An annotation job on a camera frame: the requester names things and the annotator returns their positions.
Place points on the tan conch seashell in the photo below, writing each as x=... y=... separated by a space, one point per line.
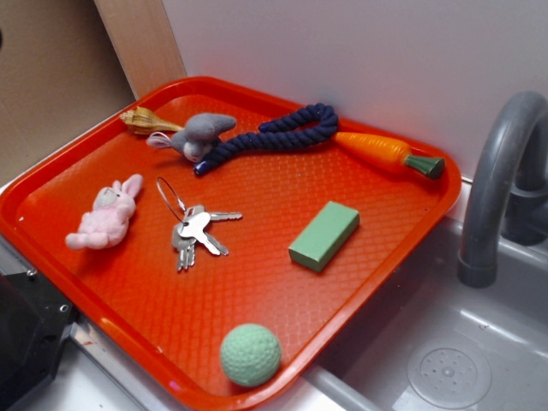
x=142 y=121

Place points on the orange toy carrot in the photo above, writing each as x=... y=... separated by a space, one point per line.
x=389 y=154

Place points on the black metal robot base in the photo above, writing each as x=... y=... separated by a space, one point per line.
x=36 y=319

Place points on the grey toy sink basin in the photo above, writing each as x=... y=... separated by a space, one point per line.
x=425 y=341

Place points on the navy blue rope toy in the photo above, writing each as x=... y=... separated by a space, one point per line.
x=308 y=126

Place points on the silver keys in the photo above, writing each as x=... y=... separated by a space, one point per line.
x=191 y=227

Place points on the pink plush bunny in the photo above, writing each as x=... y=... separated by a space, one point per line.
x=107 y=223

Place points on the orange plastic tray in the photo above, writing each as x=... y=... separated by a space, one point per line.
x=173 y=323

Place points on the green dimpled ball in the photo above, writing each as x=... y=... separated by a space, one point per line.
x=250 y=355

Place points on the grey toy faucet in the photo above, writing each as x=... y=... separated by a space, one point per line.
x=508 y=198

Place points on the green rectangular block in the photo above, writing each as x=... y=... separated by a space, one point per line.
x=322 y=238

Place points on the wooden board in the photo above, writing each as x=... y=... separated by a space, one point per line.
x=144 y=43

